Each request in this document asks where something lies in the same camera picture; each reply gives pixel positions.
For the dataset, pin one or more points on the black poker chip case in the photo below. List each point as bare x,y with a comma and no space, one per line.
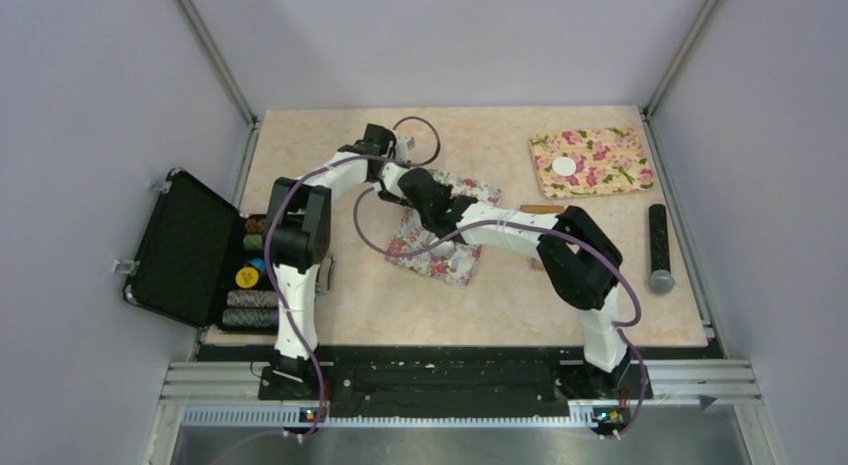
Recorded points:
189,253

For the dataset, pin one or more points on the flat round white wrapper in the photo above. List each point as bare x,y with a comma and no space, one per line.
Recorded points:
564,166

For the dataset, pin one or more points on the blue poker chip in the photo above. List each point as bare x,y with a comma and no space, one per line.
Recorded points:
258,264

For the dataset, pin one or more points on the white floral tray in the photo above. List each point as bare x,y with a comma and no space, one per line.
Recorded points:
458,268

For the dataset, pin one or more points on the yellow poker chip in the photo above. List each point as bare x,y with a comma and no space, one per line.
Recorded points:
247,277

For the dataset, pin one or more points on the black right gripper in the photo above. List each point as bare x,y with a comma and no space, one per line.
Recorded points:
405,201

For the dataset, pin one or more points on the wooden dough roller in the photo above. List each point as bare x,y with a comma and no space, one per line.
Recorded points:
536,264

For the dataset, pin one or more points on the yellow floral tray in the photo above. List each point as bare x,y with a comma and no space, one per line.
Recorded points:
611,161

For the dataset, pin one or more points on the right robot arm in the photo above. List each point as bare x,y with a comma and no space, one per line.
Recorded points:
581,262

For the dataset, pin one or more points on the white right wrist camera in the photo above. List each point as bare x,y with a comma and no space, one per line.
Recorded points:
389,178

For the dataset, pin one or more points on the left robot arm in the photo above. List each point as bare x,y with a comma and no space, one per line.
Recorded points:
297,239

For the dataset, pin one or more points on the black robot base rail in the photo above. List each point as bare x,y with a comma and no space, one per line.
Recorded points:
428,382

